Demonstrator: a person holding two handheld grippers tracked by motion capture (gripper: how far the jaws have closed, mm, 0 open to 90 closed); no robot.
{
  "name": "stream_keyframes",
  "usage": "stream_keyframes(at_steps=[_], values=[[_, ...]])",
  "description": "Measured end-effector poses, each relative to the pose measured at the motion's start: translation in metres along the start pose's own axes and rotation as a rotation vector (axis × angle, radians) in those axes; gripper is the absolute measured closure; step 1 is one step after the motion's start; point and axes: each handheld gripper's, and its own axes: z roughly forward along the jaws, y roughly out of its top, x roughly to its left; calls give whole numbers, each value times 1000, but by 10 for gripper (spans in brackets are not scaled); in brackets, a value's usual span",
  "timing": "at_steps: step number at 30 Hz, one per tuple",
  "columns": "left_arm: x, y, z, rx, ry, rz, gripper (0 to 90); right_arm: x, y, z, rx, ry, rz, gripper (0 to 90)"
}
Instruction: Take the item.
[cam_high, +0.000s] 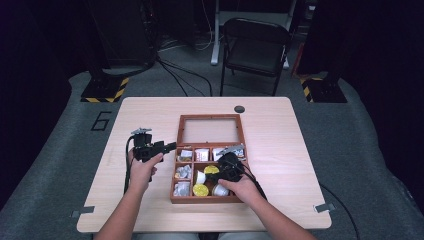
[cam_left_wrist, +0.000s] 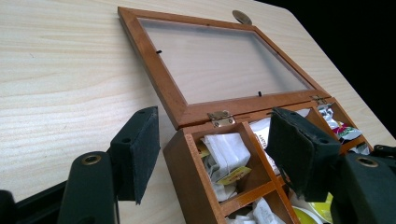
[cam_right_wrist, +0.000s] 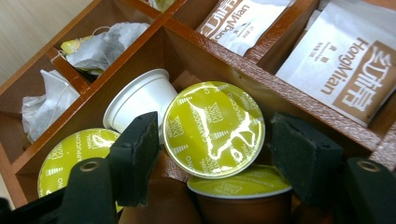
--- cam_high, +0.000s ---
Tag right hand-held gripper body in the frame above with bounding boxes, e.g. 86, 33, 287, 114
217, 143, 248, 183

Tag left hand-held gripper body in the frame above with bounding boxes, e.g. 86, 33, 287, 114
130, 127, 164, 164

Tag wooden box with glass lid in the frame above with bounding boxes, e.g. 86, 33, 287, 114
169, 114, 250, 205

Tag person's right hand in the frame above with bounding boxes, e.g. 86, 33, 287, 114
218, 173, 264, 207

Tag person's left hand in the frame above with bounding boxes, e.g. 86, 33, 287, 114
128, 149, 164, 193

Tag silver foil packet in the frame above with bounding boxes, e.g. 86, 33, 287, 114
172, 181, 191, 197
179, 149, 194, 163
175, 164, 193, 180

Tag white and red packet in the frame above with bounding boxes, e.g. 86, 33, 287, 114
194, 148, 210, 163

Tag black yellow striped stand base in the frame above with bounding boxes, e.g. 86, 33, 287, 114
80, 76, 130, 104
299, 77, 348, 104

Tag person's light trousers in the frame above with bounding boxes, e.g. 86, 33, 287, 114
133, 231, 274, 240

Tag grey tape strip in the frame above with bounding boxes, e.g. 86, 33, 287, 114
314, 202, 337, 214
71, 205, 96, 219

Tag black folding chair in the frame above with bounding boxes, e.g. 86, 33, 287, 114
219, 17, 292, 97

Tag black cabinet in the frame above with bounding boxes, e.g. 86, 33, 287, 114
88, 0, 158, 68

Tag left hand-held gripper black cable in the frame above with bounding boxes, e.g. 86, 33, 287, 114
123, 135, 136, 195

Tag hand-held gripper black cable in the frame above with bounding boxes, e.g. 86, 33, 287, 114
123, 135, 136, 195
241, 161, 361, 240

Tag thin black floor cable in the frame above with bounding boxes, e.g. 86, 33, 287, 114
156, 57, 214, 98
157, 59, 189, 98

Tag thick black cable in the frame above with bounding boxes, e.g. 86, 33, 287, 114
100, 56, 158, 80

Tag white floor cables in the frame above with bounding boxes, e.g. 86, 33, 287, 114
159, 19, 217, 53

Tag right hand-held gripper black cable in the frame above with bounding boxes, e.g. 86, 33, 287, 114
241, 161, 361, 240

